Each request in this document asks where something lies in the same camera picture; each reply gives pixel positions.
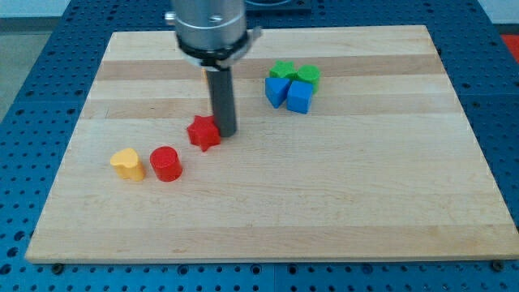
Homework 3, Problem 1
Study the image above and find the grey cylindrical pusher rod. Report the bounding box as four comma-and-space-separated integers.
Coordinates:
206, 69, 237, 137

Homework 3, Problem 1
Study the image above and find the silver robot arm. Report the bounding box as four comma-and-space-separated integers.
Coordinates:
165, 0, 262, 137

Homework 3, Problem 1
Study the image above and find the wooden board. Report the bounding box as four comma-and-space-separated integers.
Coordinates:
26, 25, 518, 264

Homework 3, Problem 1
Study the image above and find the red star block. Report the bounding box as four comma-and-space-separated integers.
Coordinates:
187, 115, 221, 152

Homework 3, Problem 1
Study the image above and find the blue triangle block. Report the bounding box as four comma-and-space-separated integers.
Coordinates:
264, 77, 291, 109

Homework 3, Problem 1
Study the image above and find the green star block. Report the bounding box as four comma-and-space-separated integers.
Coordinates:
269, 60, 297, 79

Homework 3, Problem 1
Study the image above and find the blue cube block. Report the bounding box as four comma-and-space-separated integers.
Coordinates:
286, 81, 313, 114

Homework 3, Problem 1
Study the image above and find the green cylinder block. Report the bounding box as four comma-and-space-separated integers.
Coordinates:
296, 64, 321, 93

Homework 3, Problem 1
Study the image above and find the red cylinder block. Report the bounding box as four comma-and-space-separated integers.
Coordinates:
150, 146, 183, 182

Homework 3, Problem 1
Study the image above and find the yellow heart block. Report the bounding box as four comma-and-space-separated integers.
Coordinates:
109, 148, 146, 182

